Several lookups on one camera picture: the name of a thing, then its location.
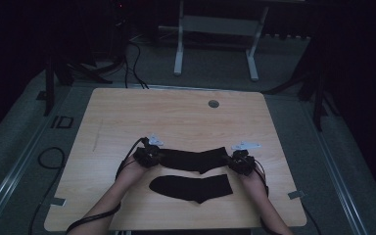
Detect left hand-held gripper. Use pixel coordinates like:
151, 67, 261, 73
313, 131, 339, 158
133, 132, 165, 169

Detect person's left hand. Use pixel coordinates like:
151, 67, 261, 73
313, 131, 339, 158
117, 156, 150, 185

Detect grey tape piece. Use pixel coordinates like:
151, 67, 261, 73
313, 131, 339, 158
50, 197, 68, 208
287, 190, 306, 201

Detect left hand-held gripper cable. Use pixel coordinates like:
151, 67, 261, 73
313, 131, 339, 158
66, 136, 146, 235

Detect black metal stand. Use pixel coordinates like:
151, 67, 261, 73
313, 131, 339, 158
43, 53, 114, 118
263, 32, 342, 132

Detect black floor cables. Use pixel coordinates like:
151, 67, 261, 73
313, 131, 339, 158
123, 41, 150, 90

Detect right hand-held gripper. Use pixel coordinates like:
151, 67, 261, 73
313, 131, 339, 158
227, 141, 262, 176

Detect white metal desk frame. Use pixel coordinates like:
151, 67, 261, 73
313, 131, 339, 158
173, 0, 270, 82

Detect metal floor rail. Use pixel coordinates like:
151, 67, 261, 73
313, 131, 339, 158
0, 94, 65, 229
302, 97, 370, 235

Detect hand-held gripper cable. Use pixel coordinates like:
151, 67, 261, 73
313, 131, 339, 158
254, 159, 283, 235
66, 136, 146, 235

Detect black looped floor cable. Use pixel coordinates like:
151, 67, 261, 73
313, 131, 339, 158
37, 146, 67, 170

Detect person's right hand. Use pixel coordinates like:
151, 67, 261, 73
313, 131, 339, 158
239, 167, 266, 192

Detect right hand-held gripper cable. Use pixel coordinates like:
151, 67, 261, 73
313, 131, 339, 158
254, 159, 283, 235

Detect black sock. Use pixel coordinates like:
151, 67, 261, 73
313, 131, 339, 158
148, 173, 235, 205
158, 146, 230, 175

